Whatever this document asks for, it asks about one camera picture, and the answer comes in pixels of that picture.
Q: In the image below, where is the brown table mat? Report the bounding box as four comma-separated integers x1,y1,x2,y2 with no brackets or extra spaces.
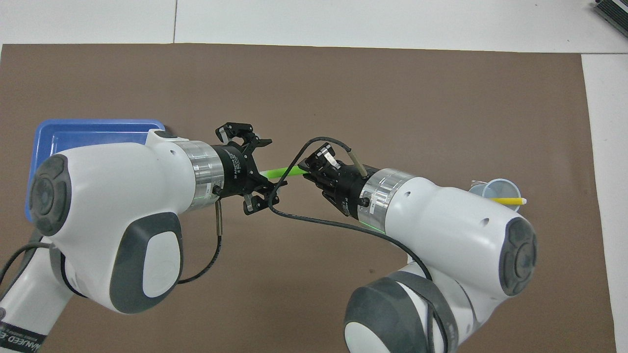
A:
0,43,617,353

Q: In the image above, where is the translucent plastic cup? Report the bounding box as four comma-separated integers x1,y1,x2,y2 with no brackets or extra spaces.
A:
469,178,522,212

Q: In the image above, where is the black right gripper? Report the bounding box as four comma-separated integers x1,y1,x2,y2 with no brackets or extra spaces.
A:
298,143,376,216

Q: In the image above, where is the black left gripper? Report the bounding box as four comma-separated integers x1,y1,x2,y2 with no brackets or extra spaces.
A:
212,123,280,216

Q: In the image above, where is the blue plastic tray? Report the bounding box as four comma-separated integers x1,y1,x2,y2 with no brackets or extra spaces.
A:
26,119,166,222

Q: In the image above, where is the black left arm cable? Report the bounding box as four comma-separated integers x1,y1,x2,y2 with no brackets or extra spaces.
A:
0,201,224,297

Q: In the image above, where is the grey ribbed device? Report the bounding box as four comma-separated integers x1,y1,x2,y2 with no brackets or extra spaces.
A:
591,0,628,30

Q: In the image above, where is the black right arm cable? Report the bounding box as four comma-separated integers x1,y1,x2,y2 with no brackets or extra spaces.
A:
268,137,448,353

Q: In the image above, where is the green pen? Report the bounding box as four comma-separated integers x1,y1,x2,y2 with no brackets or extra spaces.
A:
259,166,308,180

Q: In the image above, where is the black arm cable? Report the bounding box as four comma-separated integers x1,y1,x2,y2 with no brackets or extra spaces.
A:
0,201,224,297
268,137,448,353

